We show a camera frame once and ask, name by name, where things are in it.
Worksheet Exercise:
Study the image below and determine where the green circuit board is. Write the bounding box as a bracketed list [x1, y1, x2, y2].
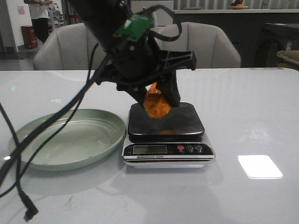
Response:
[113, 14, 154, 42]

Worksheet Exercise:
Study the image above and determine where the dark side table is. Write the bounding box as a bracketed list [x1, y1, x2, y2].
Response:
[253, 23, 299, 67]

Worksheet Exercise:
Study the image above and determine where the orange corn cob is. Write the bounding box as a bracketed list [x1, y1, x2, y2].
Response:
[143, 83, 171, 119]

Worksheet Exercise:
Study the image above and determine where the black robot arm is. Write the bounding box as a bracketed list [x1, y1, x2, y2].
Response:
[70, 0, 196, 107]

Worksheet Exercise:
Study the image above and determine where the person in white shirt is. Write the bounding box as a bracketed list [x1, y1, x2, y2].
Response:
[23, 0, 53, 43]

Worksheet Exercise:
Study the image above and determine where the dark counter with white top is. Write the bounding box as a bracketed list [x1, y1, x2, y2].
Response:
[175, 9, 299, 68]

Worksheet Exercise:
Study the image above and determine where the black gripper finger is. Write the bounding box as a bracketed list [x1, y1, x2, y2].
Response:
[125, 86, 147, 109]
[157, 71, 180, 107]

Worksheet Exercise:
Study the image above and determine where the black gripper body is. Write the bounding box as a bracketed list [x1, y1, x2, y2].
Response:
[95, 32, 196, 91]

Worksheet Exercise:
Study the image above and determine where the right grey upholstered chair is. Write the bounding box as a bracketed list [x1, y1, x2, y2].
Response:
[156, 22, 241, 69]

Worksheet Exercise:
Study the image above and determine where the red trash bin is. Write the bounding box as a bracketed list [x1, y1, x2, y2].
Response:
[21, 25, 38, 49]

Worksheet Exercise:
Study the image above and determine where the grey upholstered chair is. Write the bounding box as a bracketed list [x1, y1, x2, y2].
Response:
[33, 23, 97, 70]
[156, 22, 241, 69]

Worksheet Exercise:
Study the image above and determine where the black hanging cable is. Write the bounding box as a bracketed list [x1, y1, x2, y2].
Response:
[0, 4, 183, 223]

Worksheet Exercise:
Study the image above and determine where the fruit bowl on counter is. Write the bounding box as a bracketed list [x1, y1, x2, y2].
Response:
[229, 0, 249, 10]

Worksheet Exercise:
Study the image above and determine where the light green plate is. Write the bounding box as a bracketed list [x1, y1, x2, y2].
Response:
[21, 109, 126, 171]

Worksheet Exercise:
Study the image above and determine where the left grey upholstered chair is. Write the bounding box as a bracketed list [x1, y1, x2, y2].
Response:
[33, 23, 97, 70]

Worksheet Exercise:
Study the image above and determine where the black silver kitchen scale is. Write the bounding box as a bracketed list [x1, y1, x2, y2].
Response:
[122, 102, 216, 168]

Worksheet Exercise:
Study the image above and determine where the tan cushion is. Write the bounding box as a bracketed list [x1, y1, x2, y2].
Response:
[277, 50, 299, 71]

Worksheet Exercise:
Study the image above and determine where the pink wall notice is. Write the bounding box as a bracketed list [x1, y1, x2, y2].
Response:
[17, 6, 25, 15]

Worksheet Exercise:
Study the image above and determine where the white drawer cabinet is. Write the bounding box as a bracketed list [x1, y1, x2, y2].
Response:
[131, 0, 174, 27]

